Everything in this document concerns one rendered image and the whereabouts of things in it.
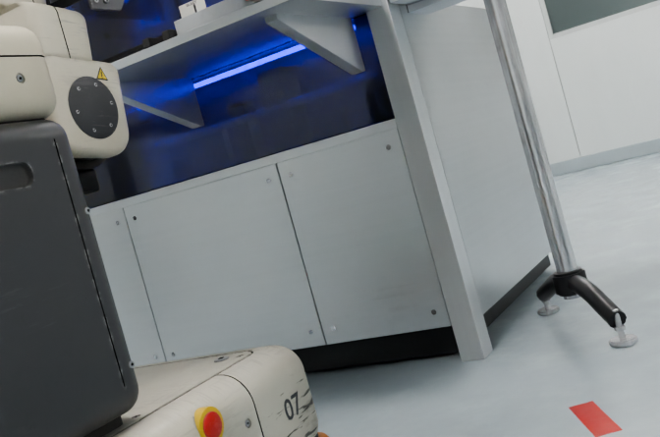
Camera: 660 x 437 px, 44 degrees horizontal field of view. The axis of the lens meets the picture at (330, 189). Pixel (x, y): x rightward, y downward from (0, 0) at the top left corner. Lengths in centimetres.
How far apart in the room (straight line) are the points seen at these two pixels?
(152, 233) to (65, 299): 137
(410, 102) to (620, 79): 461
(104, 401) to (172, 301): 136
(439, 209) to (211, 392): 91
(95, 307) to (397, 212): 106
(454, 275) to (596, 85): 464
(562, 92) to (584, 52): 34
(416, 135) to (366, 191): 19
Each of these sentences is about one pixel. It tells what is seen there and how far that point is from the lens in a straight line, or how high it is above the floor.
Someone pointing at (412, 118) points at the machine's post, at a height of 59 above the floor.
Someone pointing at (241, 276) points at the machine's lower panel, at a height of 31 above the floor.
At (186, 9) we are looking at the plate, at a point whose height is 104.
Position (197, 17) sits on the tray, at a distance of 176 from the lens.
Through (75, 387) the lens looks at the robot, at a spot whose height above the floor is 36.
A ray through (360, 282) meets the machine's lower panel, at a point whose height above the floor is 23.
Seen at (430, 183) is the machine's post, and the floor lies 43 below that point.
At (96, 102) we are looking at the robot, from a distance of 139.
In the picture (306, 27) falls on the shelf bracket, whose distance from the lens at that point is 179.
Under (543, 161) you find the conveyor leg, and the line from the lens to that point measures 201.
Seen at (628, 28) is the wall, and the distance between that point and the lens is 646.
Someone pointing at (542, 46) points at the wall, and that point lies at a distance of 657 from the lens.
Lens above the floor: 53
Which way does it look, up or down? 1 degrees down
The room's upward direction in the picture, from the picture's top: 15 degrees counter-clockwise
